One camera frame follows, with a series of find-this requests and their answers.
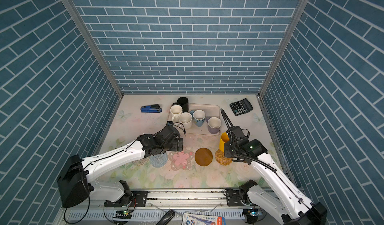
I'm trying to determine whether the white mug left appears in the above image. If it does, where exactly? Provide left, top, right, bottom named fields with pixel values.
left=170, top=105, right=183, bottom=123

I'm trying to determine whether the beige serving tray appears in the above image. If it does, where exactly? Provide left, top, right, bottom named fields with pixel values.
left=186, top=103, right=220, bottom=136

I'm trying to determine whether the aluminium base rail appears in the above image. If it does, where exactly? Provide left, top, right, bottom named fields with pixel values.
left=55, top=186, right=293, bottom=225

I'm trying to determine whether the white mug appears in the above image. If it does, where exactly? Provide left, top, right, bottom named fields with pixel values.
left=176, top=112, right=193, bottom=130
left=170, top=105, right=183, bottom=123

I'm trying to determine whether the pink flower coaster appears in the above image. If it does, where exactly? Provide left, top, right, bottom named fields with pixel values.
left=168, top=150, right=195, bottom=171

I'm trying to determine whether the black remote handle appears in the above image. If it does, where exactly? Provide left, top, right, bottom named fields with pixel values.
left=156, top=210, right=176, bottom=225

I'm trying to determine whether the lavender mug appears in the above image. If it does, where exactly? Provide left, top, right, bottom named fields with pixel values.
left=208, top=117, right=222, bottom=135

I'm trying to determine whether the brown round coaster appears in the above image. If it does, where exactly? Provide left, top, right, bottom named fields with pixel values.
left=195, top=148, right=213, bottom=167

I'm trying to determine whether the cork woven coaster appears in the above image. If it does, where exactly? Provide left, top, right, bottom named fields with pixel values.
left=215, top=149, right=232, bottom=166

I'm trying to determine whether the black mug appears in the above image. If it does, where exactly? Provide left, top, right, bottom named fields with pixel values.
left=172, top=97, right=189, bottom=113

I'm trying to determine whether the blue black stapler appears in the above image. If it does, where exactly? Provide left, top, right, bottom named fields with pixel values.
left=141, top=104, right=163, bottom=113

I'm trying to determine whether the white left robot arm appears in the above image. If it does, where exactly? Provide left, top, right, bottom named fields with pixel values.
left=57, top=122, right=186, bottom=208

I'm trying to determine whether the black calculator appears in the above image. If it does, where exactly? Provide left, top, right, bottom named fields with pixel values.
left=230, top=98, right=254, bottom=116

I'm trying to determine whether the white mug right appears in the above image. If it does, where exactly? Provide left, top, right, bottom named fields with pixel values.
left=176, top=112, right=193, bottom=130

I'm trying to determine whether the printed paper package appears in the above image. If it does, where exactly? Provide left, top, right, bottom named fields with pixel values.
left=182, top=213, right=226, bottom=225

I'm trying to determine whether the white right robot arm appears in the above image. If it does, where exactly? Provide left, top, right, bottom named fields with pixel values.
left=225, top=126, right=328, bottom=225

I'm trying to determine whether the light blue patterned mug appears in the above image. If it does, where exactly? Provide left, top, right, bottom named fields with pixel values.
left=190, top=109, right=206, bottom=127

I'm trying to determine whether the grey blue woven coaster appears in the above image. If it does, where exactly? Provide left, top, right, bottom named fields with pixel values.
left=150, top=153, right=168, bottom=168

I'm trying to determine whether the white zigzag woven coaster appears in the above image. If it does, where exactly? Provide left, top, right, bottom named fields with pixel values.
left=132, top=158, right=150, bottom=166

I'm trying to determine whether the yellow mug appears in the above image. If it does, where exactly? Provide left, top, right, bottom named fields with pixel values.
left=219, top=132, right=230, bottom=152

